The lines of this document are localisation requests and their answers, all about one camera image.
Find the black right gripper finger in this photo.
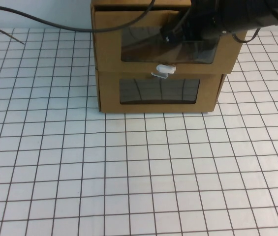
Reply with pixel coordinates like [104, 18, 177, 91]
[160, 14, 186, 44]

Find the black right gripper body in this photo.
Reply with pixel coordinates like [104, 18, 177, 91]
[177, 0, 224, 42]

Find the cardboard drawer with window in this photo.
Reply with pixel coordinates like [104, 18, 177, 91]
[96, 70, 224, 114]
[93, 9, 241, 74]

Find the cardboard drawer sleeve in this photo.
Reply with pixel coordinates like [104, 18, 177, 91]
[91, 0, 249, 71]

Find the white grid tablecloth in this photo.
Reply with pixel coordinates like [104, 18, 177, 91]
[0, 27, 278, 236]

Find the white plastic drawer handle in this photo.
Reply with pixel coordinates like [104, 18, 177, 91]
[150, 72, 169, 79]
[155, 63, 178, 74]

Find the thin black looped cable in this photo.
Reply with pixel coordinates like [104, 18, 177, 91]
[231, 27, 261, 44]

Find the thick black cable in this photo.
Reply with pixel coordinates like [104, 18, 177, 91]
[0, 0, 157, 33]

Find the thin brown cable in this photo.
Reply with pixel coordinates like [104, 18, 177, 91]
[0, 20, 25, 45]

